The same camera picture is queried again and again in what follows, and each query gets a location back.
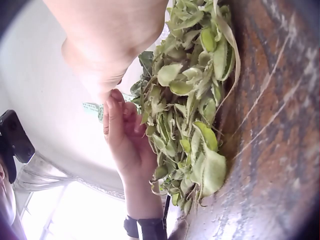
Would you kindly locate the person's left hand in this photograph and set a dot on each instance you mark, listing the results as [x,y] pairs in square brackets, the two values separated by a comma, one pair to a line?
[130,152]

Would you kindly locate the person's right hand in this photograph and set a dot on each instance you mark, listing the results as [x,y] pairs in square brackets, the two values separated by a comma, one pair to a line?
[110,37]

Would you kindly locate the person's right fingers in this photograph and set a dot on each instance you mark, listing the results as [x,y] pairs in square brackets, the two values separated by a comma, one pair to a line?
[107,86]

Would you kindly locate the person's left thumb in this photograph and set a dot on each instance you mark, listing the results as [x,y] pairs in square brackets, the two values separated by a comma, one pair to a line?
[106,120]

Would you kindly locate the person's left index finger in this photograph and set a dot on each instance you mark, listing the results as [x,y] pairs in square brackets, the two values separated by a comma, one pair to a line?
[117,98]

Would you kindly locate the person's left ring finger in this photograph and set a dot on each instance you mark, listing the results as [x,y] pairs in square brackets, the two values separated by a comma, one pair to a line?
[138,130]

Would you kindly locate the person's left middle finger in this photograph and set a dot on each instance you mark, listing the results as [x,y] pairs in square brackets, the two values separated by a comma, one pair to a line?
[130,110]

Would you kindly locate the green printed paper slip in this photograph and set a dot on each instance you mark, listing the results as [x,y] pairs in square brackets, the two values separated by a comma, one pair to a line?
[93,108]

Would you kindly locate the dark green leaves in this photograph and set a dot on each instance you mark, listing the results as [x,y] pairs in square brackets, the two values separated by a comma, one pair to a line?
[142,75]

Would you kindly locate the pile of pale green pods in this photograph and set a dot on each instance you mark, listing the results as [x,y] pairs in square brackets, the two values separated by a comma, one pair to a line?
[185,100]

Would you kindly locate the black wrist band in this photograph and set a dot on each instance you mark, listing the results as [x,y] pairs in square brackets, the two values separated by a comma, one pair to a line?
[147,227]

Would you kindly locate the bright window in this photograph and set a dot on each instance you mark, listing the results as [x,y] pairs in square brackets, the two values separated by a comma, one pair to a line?
[75,215]

